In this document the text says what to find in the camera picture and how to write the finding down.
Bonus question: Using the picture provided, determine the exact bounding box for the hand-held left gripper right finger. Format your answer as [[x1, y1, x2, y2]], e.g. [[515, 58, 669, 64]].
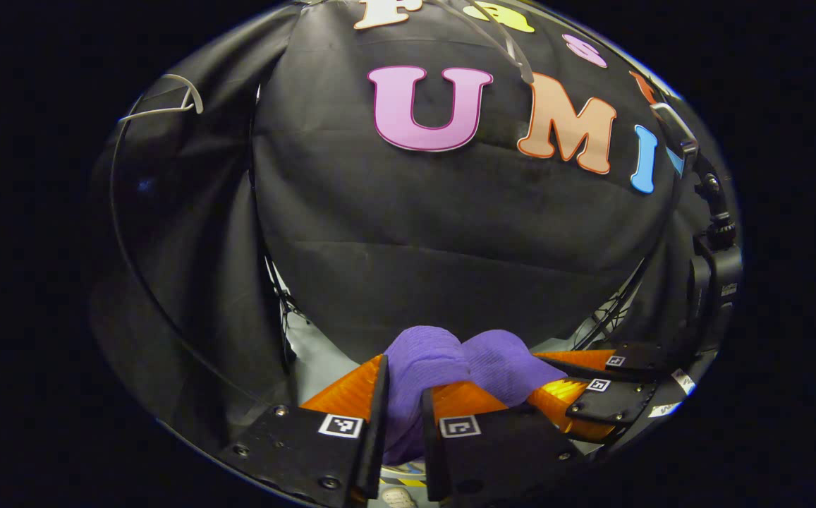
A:
[[421, 380, 585, 508]]

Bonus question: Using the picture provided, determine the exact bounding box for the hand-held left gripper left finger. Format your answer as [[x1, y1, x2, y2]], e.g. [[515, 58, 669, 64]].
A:
[[219, 353, 391, 508]]

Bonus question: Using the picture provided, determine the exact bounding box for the purple corduroy shirt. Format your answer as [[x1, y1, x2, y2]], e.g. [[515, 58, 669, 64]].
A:
[[379, 325, 568, 466]]

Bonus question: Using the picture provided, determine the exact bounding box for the black backdrop cloth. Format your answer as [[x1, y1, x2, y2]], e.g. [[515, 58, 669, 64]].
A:
[[89, 0, 740, 442]]

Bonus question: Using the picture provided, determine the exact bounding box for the white clothes hanger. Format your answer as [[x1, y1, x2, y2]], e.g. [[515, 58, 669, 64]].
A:
[[436, 0, 537, 84], [117, 73, 205, 125]]

